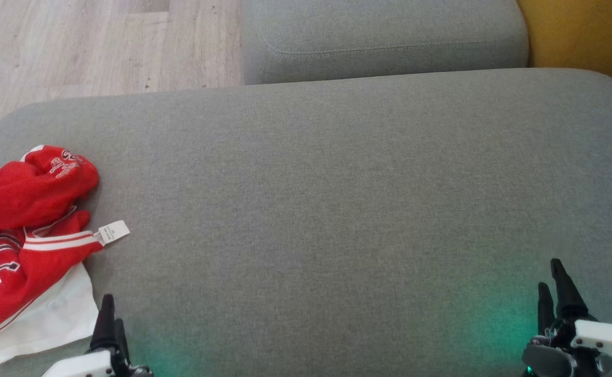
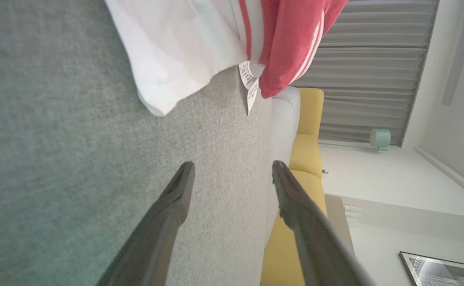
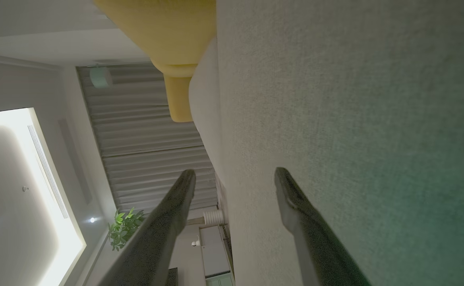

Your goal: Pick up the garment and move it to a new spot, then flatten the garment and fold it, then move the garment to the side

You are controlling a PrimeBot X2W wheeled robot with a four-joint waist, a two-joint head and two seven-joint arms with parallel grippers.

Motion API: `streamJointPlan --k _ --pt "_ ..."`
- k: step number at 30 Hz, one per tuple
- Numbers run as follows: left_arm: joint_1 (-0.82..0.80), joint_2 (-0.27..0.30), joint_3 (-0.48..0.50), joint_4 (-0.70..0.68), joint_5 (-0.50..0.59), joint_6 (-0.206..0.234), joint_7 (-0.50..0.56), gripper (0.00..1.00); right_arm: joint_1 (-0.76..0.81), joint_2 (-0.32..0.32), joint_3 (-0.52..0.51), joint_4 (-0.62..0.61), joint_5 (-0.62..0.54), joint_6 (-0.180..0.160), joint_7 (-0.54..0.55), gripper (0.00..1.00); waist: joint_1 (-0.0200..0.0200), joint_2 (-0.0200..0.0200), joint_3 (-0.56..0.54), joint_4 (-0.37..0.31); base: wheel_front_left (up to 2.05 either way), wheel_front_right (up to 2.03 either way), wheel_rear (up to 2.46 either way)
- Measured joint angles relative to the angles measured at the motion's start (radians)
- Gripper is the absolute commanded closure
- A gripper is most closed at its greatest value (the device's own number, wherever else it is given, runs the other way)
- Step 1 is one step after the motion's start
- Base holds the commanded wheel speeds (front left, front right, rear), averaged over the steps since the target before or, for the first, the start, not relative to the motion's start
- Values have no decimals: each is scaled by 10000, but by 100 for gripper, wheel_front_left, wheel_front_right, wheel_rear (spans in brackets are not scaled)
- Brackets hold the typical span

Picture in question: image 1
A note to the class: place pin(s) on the large grey sofa seat cushion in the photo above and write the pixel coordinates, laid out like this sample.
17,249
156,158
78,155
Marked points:
306,209

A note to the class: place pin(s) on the red shorts with number print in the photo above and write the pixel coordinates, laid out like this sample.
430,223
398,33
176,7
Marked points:
28,191

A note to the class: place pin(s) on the yellow sofa back cushion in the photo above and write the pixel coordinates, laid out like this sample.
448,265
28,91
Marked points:
589,36

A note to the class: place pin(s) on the red and white jersey top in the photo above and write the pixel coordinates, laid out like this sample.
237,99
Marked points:
28,283

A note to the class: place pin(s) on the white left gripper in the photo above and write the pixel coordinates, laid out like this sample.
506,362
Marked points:
83,366

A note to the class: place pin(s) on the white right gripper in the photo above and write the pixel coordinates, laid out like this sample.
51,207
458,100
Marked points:
599,337

